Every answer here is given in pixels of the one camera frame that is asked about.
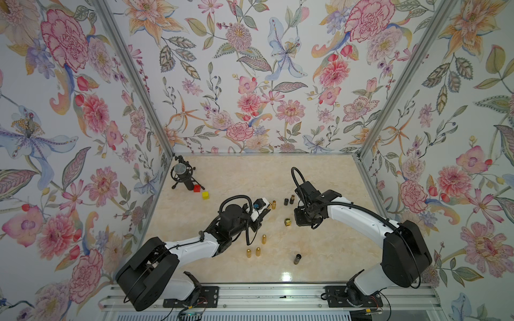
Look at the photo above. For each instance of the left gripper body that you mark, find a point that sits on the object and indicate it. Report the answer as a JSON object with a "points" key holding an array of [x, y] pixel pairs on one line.
{"points": [[245, 223]]}

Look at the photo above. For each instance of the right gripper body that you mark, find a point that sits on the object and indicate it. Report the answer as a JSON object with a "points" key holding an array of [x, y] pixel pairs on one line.
{"points": [[303, 217]]}

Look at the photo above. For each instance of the black lipstick front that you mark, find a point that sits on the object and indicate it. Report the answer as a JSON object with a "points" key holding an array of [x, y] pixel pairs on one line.
{"points": [[297, 259]]}

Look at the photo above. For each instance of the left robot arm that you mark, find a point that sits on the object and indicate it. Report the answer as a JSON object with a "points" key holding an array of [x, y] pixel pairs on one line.
{"points": [[149, 275]]}

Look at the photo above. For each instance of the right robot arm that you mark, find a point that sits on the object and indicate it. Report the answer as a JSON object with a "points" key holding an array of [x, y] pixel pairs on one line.
{"points": [[405, 255]]}

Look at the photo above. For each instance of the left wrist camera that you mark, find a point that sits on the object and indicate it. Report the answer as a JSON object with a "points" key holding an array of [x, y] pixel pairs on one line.
{"points": [[261, 204]]}

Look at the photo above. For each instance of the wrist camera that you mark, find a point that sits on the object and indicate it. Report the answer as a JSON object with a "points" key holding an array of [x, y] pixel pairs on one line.
{"points": [[309, 191], [261, 204]]}

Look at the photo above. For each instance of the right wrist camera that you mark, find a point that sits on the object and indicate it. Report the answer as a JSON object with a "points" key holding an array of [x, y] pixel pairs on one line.
{"points": [[309, 191]]}

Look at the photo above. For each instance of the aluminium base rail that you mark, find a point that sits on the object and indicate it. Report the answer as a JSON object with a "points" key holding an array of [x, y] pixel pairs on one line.
{"points": [[281, 301]]}

